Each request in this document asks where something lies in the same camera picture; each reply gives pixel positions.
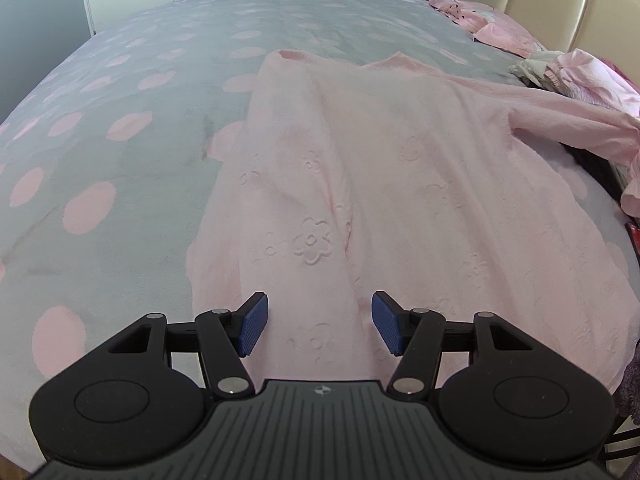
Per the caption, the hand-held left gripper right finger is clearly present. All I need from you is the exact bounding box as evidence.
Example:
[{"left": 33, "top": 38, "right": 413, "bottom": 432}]
[{"left": 371, "top": 290, "right": 536, "bottom": 400}]

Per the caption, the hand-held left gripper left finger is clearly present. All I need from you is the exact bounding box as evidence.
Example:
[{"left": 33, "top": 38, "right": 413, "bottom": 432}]
[{"left": 107, "top": 291, "right": 270, "bottom": 400}]

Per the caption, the pink embossed fleece garment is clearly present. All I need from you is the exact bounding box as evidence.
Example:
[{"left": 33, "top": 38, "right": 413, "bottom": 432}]
[{"left": 187, "top": 49, "right": 640, "bottom": 396}]

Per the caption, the dark fuzzy cloth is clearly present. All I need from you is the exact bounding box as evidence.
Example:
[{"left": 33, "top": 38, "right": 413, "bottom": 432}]
[{"left": 616, "top": 357, "right": 640, "bottom": 423}]

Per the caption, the red packet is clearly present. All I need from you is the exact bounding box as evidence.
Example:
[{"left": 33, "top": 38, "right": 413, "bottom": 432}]
[{"left": 625, "top": 220, "right": 640, "bottom": 262}]

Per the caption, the grey blanket with pink dots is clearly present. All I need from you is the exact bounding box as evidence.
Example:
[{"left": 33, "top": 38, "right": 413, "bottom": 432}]
[{"left": 0, "top": 0, "right": 640, "bottom": 471}]

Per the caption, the cream crumpled cloth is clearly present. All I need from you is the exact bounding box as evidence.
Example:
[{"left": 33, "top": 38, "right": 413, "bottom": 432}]
[{"left": 509, "top": 56, "right": 566, "bottom": 92}]

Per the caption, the pink pillow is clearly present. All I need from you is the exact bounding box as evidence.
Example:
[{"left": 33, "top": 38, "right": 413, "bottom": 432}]
[{"left": 427, "top": 0, "right": 546, "bottom": 58}]

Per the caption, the pink crinkled cloth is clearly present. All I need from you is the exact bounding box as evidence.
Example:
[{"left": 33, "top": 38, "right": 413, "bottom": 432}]
[{"left": 547, "top": 48, "right": 640, "bottom": 120}]

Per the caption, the beige padded headboard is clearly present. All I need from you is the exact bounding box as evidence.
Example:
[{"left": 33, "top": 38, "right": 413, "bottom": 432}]
[{"left": 457, "top": 0, "right": 640, "bottom": 96}]

